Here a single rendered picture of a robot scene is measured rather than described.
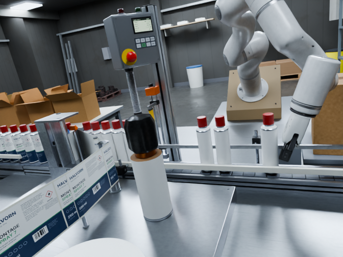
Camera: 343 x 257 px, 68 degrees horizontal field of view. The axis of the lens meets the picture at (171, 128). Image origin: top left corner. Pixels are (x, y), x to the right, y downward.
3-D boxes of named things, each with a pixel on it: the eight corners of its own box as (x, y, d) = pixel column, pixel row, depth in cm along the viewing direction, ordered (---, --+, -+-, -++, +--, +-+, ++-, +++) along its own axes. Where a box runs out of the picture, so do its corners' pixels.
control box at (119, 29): (113, 70, 103) (102, 19, 97) (150, 62, 111) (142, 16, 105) (123, 69, 95) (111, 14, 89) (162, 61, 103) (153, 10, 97)
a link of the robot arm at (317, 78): (299, 95, 82) (287, 98, 76) (316, 53, 77) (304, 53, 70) (326, 104, 77) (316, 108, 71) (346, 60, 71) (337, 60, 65)
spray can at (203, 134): (199, 172, 95) (192, 119, 89) (203, 165, 100) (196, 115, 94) (213, 172, 93) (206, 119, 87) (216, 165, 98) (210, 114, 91)
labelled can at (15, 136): (26, 158, 142) (14, 124, 136) (32, 159, 140) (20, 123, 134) (18, 163, 137) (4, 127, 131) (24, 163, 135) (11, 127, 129)
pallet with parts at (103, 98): (123, 93, 961) (120, 81, 948) (104, 101, 847) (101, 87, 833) (103, 95, 992) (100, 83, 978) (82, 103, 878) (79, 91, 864)
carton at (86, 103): (47, 128, 251) (34, 91, 240) (76, 114, 297) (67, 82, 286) (84, 125, 240) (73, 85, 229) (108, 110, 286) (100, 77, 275)
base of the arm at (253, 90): (237, 104, 162) (231, 87, 147) (237, 79, 171) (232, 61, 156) (269, 100, 155) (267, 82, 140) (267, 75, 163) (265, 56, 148)
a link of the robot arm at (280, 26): (273, 23, 90) (320, 97, 84) (250, 18, 79) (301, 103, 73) (297, 3, 84) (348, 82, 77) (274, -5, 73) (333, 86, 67)
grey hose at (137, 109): (132, 117, 112) (122, 68, 106) (137, 114, 115) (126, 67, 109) (140, 116, 110) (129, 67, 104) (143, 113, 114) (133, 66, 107)
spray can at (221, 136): (216, 172, 93) (210, 118, 87) (219, 165, 97) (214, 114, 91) (231, 173, 91) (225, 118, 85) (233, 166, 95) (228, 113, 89)
